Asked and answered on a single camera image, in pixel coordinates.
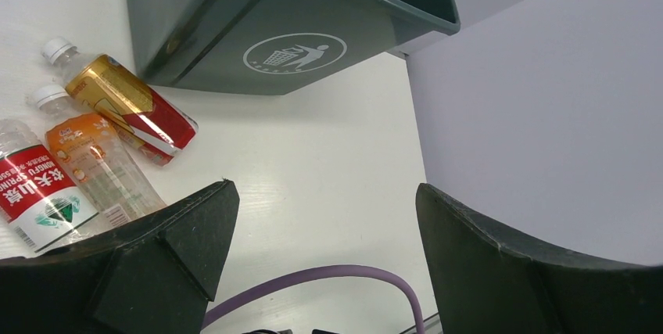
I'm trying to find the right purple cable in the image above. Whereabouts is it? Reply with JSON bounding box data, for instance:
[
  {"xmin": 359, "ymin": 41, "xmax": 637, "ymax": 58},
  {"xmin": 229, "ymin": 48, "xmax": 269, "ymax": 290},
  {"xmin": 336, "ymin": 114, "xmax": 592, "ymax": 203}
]
[{"xmin": 200, "ymin": 264, "xmax": 427, "ymax": 334}]

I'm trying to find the red label bottle left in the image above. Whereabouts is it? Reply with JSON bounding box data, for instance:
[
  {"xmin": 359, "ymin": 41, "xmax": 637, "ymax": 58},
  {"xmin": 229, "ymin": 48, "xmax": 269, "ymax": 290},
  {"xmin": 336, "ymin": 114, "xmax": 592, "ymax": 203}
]
[{"xmin": 1, "ymin": 119, "xmax": 112, "ymax": 255}]

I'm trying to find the orange drink bottle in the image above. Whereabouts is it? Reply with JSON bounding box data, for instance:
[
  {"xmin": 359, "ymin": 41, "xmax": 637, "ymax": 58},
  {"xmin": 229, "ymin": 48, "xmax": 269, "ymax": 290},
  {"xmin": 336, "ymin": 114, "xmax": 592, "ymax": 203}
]
[{"xmin": 30, "ymin": 84, "xmax": 167, "ymax": 227}]

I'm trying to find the red orange tea bottle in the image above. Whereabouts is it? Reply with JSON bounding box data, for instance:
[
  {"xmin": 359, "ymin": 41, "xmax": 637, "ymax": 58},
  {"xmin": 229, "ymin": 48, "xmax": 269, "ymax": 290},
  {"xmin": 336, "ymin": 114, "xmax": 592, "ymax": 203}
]
[{"xmin": 41, "ymin": 37, "xmax": 199, "ymax": 166}]

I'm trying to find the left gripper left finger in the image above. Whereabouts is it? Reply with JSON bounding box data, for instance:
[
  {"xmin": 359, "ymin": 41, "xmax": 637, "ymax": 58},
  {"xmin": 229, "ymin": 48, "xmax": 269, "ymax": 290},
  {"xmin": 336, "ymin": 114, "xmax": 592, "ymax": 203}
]
[{"xmin": 1, "ymin": 180, "xmax": 240, "ymax": 333}]

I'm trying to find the dark green trash bin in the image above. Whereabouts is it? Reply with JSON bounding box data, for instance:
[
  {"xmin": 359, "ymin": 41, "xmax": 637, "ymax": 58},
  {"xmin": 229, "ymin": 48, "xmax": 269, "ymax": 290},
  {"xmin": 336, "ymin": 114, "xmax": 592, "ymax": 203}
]
[{"xmin": 127, "ymin": 0, "xmax": 461, "ymax": 95}]

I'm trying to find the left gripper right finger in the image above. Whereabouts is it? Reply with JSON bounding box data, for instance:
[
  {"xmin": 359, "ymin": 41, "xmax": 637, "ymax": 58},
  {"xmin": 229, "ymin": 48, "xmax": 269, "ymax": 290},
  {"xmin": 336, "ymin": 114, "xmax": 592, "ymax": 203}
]
[{"xmin": 415, "ymin": 183, "xmax": 662, "ymax": 333}]

